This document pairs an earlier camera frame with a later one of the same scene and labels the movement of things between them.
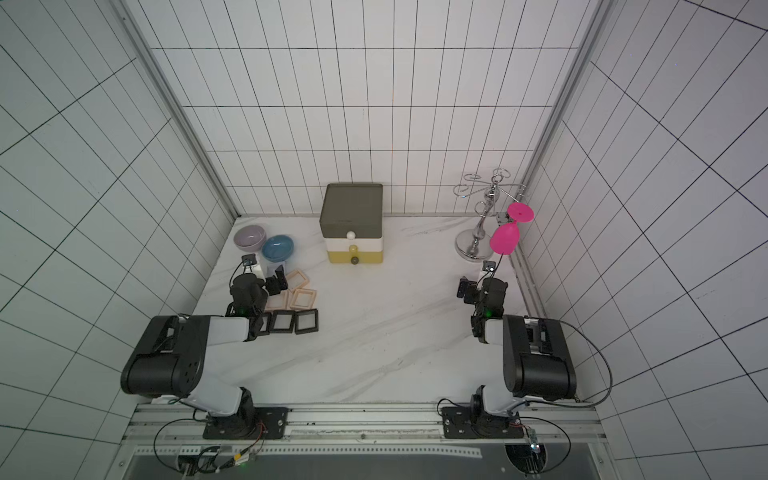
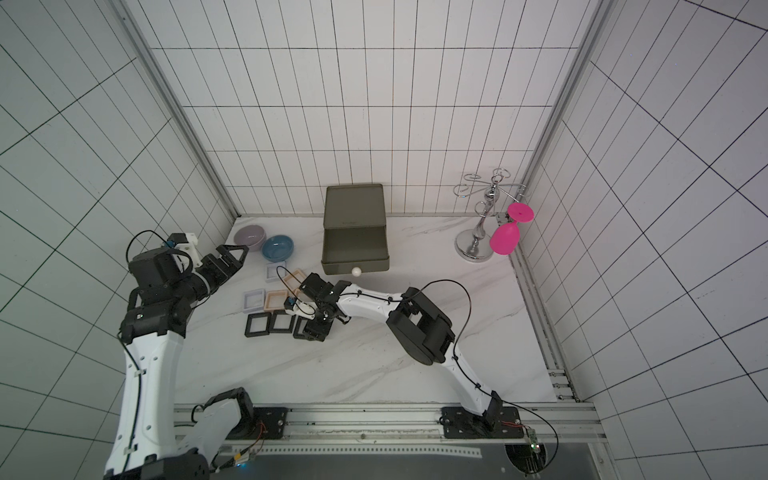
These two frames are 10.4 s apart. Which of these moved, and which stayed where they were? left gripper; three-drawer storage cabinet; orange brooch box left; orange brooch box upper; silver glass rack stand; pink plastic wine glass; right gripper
Moved: right gripper; three-drawer storage cabinet; left gripper
Stayed: silver glass rack stand; orange brooch box upper; pink plastic wine glass; orange brooch box left
